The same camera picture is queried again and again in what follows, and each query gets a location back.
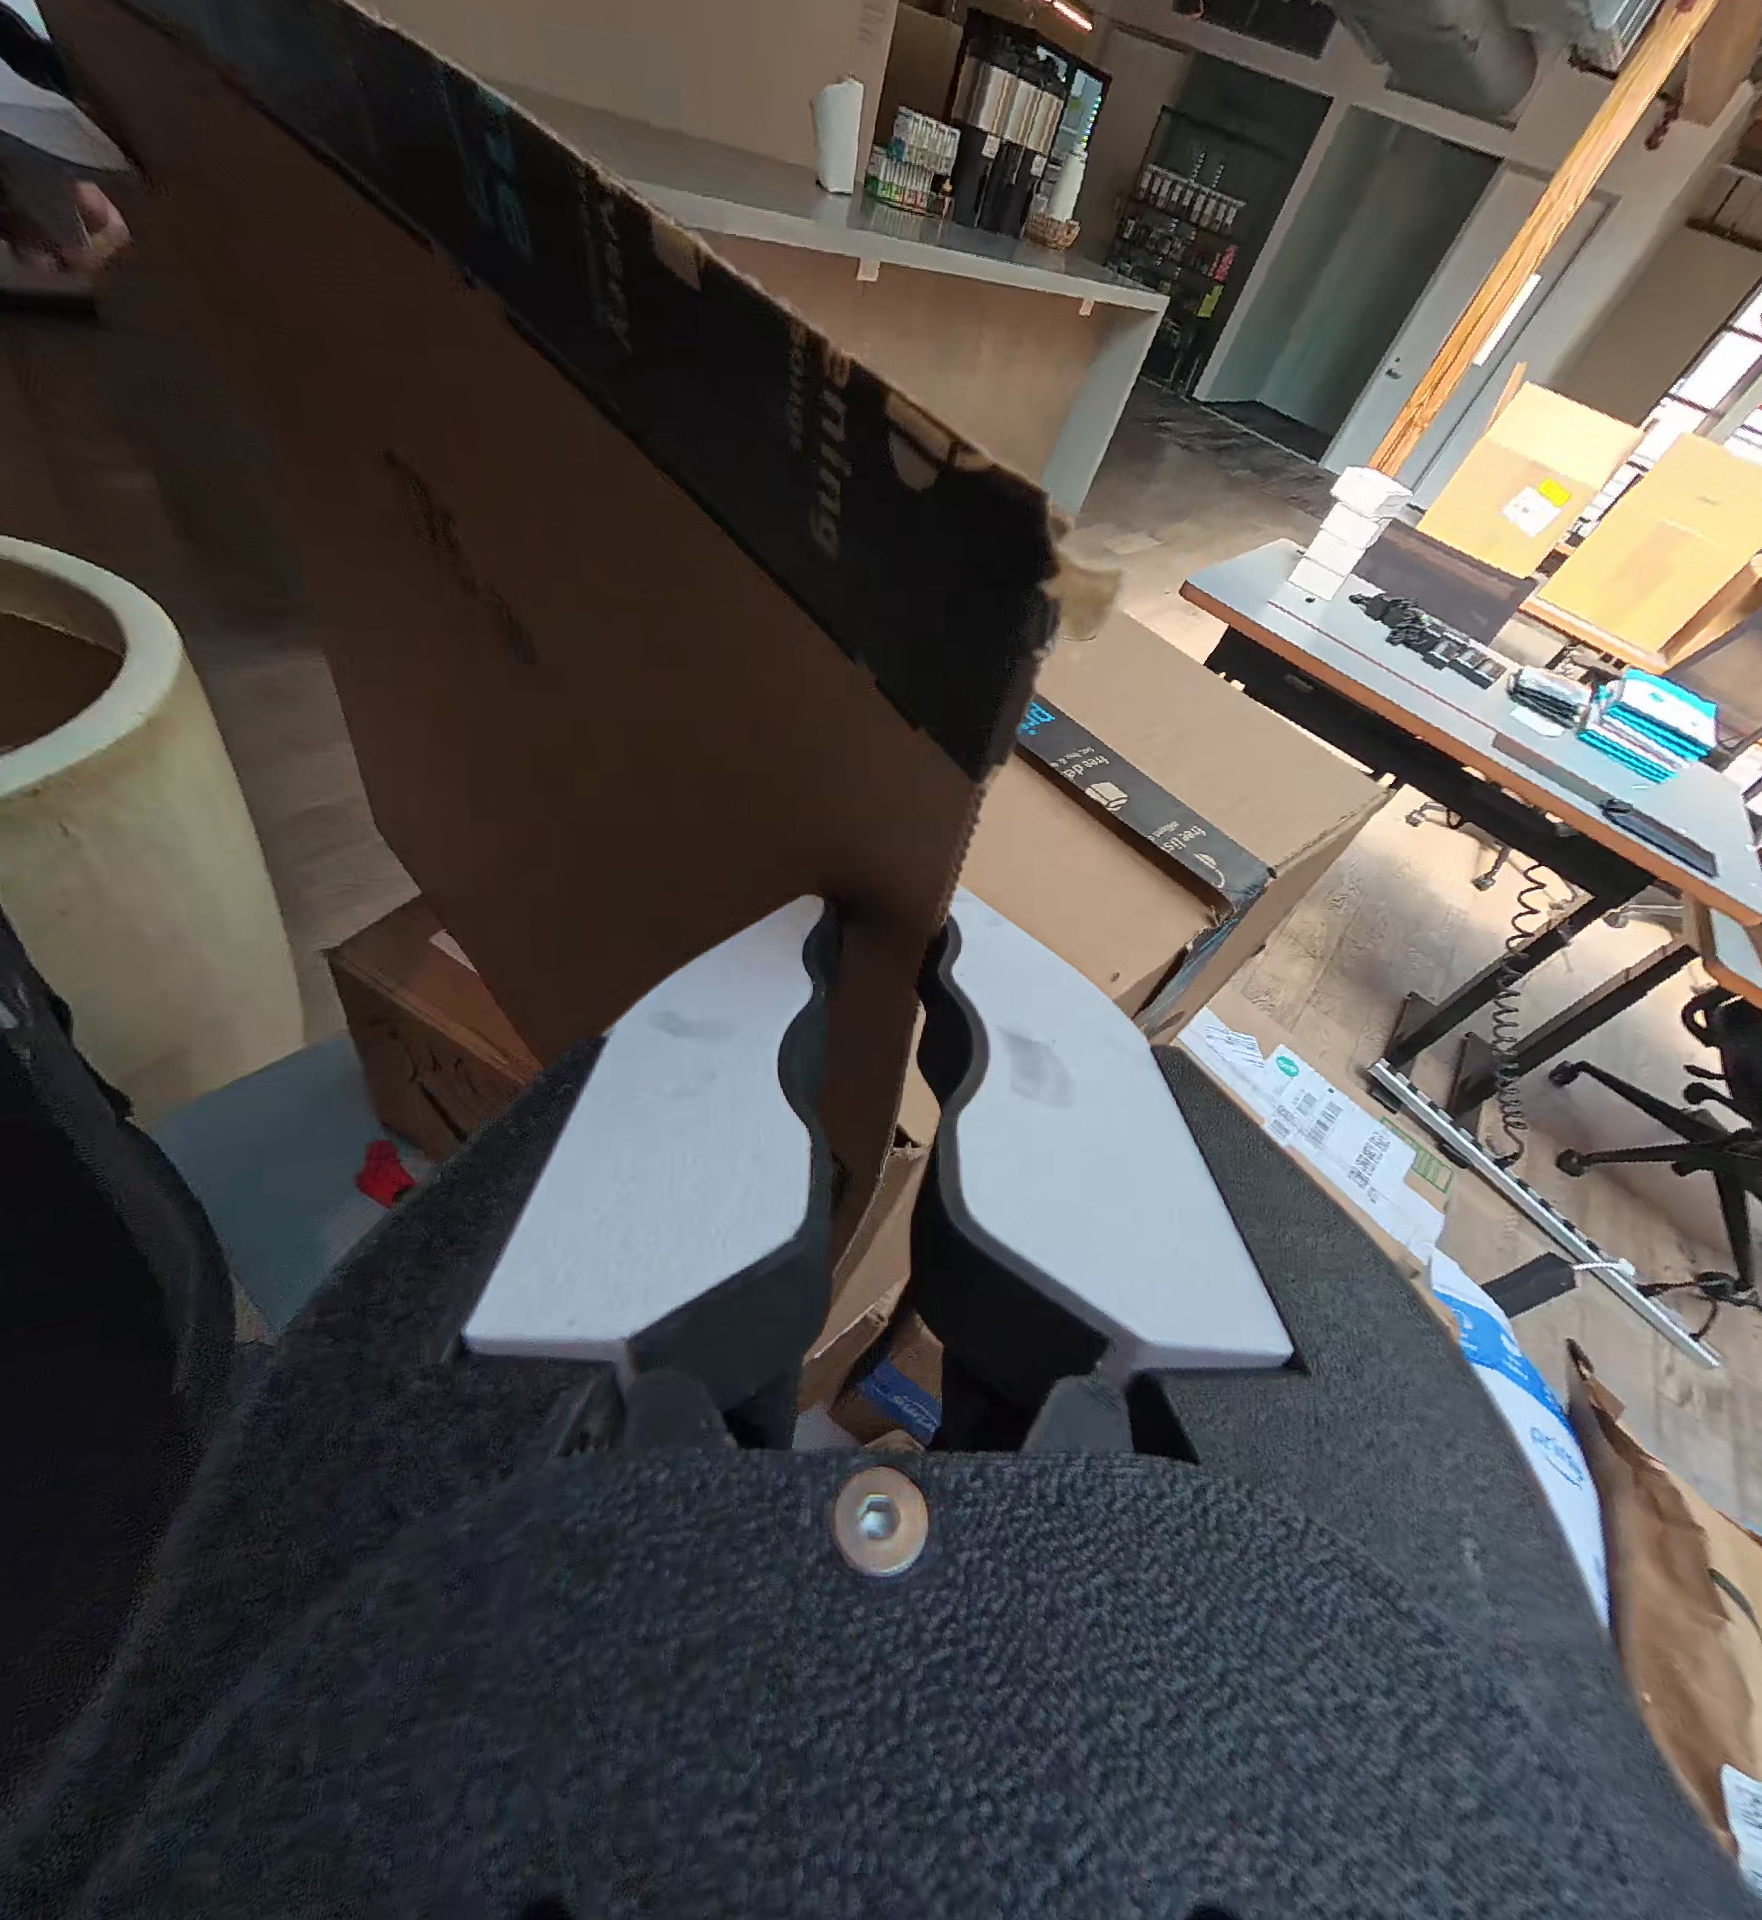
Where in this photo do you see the grey-blue low platform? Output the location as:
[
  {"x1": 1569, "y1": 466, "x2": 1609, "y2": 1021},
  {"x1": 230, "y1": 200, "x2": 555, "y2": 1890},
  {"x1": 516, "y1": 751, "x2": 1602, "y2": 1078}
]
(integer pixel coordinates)
[{"x1": 153, "y1": 1033, "x2": 440, "y2": 1337}]

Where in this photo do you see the small brown cardboard box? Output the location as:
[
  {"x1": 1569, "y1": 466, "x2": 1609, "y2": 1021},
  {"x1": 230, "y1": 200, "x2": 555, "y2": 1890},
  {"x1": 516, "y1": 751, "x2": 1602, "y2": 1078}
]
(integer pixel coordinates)
[{"x1": 326, "y1": 897, "x2": 544, "y2": 1165}]

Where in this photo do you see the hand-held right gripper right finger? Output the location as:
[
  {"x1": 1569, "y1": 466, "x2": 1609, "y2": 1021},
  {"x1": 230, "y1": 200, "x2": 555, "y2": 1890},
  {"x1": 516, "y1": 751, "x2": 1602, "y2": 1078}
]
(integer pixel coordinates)
[{"x1": 907, "y1": 887, "x2": 1300, "y2": 1455}]

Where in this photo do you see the large brown cardboard box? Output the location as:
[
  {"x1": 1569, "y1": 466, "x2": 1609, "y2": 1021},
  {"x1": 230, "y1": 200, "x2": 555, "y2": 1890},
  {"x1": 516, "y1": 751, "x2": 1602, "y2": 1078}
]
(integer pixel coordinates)
[{"x1": 41, "y1": 0, "x2": 1122, "y2": 1246}]

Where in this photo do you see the cardboard box with black tape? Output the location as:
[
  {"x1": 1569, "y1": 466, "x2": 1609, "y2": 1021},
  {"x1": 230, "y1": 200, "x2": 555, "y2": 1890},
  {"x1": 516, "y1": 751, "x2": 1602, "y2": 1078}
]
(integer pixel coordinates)
[{"x1": 963, "y1": 607, "x2": 1396, "y2": 1045}]

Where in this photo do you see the white open crate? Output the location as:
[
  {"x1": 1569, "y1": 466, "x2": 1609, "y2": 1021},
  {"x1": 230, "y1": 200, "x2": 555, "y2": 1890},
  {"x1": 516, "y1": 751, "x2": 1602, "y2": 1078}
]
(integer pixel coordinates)
[{"x1": 521, "y1": 91, "x2": 1171, "y2": 514}]

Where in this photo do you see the black office chair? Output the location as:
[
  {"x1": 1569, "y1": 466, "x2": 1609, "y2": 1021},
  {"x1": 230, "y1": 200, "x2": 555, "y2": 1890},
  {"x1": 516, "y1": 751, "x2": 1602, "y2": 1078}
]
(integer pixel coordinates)
[{"x1": 1549, "y1": 991, "x2": 1762, "y2": 1294}]

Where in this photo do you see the stack of white boxes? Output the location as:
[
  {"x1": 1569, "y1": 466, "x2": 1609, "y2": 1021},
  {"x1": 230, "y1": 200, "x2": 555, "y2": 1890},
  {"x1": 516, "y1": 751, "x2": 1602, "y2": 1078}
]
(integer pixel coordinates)
[{"x1": 1288, "y1": 466, "x2": 1416, "y2": 602}]

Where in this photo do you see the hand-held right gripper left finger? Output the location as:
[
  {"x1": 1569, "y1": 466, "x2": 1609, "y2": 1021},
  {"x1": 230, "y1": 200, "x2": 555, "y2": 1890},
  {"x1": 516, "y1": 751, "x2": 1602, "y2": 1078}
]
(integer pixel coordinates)
[{"x1": 461, "y1": 893, "x2": 844, "y2": 1455}]

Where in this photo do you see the row of small drink boxes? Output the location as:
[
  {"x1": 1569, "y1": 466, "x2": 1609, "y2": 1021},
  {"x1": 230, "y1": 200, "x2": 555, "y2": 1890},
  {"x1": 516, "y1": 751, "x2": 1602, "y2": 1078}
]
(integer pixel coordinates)
[{"x1": 867, "y1": 105, "x2": 963, "y2": 217}]

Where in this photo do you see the black drink dispenser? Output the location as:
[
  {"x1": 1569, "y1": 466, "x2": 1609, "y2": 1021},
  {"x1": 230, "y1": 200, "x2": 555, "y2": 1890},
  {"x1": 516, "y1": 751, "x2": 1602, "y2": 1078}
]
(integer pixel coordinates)
[{"x1": 947, "y1": 13, "x2": 1115, "y2": 238}]

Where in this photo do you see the row of black gadgets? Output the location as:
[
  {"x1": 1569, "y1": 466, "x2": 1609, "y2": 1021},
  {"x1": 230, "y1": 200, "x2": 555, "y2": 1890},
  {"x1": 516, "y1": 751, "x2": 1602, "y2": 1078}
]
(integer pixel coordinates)
[{"x1": 1348, "y1": 594, "x2": 1509, "y2": 693}]

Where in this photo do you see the black coiled cable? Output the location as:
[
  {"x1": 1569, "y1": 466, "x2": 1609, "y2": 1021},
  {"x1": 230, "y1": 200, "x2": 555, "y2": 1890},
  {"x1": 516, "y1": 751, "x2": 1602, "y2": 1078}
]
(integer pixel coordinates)
[{"x1": 1482, "y1": 861, "x2": 1559, "y2": 1158}]

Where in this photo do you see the brown paper bag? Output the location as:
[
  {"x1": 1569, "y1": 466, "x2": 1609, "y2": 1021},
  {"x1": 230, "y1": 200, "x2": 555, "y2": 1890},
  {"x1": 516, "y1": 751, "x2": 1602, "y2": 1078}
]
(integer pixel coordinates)
[{"x1": 1563, "y1": 1342, "x2": 1762, "y2": 1854}]

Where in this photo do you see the cardboard box with shipping labels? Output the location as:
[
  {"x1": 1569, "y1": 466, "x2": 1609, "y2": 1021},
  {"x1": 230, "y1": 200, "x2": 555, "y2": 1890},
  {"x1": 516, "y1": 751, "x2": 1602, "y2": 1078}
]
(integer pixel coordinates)
[{"x1": 1177, "y1": 1008, "x2": 1459, "y2": 1277}]

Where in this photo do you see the stack of blue packets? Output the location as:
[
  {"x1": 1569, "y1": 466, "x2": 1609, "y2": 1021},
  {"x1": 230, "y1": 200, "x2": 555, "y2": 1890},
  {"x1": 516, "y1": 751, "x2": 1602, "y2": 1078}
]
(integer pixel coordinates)
[{"x1": 1578, "y1": 671, "x2": 1724, "y2": 784}]

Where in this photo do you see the grey desk with black legs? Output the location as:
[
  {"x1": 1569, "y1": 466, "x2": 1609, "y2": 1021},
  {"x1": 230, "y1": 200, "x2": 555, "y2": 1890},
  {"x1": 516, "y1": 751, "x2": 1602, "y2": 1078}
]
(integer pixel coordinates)
[{"x1": 1181, "y1": 537, "x2": 1762, "y2": 1081}]

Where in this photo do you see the dark brown panel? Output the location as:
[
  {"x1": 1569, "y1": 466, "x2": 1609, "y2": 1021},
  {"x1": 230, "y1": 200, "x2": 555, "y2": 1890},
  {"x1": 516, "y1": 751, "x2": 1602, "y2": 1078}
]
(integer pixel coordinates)
[{"x1": 1353, "y1": 516, "x2": 1540, "y2": 647}]

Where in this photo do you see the beige round planter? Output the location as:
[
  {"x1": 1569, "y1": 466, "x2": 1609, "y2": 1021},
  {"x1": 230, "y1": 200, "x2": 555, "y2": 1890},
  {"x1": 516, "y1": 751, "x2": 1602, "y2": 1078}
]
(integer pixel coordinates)
[{"x1": 0, "y1": 523, "x2": 304, "y2": 1120}]

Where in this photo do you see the long silver power strip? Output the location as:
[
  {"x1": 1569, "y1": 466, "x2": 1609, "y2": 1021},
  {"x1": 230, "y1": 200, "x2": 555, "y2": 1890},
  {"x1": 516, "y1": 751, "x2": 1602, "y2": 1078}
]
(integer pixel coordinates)
[{"x1": 1365, "y1": 1057, "x2": 1724, "y2": 1370}]

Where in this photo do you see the white paper towel roll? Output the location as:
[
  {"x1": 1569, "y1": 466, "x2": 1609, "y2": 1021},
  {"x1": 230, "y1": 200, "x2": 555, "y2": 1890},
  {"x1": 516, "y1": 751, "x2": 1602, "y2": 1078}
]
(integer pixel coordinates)
[{"x1": 812, "y1": 75, "x2": 869, "y2": 199}]

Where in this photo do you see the white and blue mailer bag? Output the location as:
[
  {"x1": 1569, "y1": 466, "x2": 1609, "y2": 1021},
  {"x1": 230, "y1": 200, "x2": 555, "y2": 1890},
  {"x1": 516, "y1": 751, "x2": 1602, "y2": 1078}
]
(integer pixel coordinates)
[{"x1": 1428, "y1": 1253, "x2": 1618, "y2": 1631}]

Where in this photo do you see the wooden post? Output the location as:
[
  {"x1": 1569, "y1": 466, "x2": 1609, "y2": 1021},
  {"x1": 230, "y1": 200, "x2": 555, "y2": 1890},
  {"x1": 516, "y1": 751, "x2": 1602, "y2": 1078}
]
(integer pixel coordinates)
[{"x1": 1369, "y1": 0, "x2": 1724, "y2": 480}]

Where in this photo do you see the flat cardboard sheet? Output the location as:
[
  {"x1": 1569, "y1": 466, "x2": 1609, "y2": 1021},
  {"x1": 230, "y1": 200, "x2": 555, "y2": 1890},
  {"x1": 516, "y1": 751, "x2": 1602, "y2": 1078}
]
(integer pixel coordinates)
[
  {"x1": 1532, "y1": 433, "x2": 1762, "y2": 661},
  {"x1": 1417, "y1": 382, "x2": 1648, "y2": 580}
]

